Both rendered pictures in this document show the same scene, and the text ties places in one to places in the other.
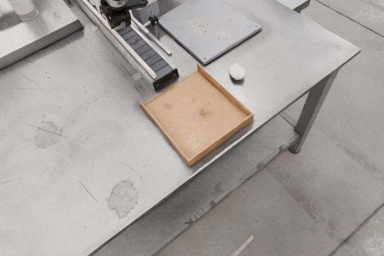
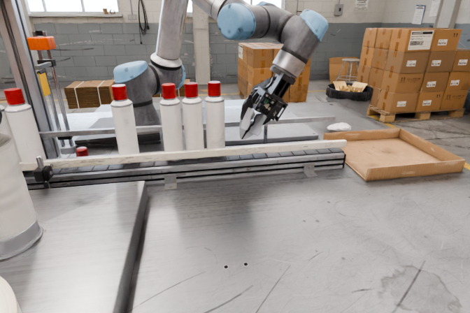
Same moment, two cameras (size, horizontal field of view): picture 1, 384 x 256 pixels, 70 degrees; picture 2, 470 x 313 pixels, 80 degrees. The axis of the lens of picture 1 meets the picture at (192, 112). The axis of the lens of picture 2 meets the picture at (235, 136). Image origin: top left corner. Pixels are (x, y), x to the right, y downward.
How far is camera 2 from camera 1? 1.23 m
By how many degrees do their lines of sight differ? 62
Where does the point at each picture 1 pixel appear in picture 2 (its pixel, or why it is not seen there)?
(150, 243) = not seen: outside the picture
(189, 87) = (347, 150)
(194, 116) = (390, 156)
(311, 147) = not seen: hidden behind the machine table
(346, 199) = not seen: hidden behind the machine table
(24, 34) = (79, 258)
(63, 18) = (115, 194)
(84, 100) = (336, 226)
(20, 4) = (24, 201)
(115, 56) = (256, 182)
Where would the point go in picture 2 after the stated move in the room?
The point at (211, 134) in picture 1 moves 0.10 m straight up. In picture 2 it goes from (415, 154) to (424, 124)
